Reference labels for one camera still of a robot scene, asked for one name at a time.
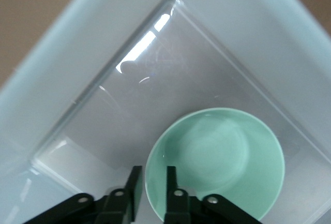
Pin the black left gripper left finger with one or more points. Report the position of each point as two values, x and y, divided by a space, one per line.
124 200

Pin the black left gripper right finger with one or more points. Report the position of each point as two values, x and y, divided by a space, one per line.
181 200

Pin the mint green bowl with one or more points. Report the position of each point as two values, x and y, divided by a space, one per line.
222 151

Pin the translucent white plastic bin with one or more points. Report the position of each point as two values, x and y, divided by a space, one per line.
103 79

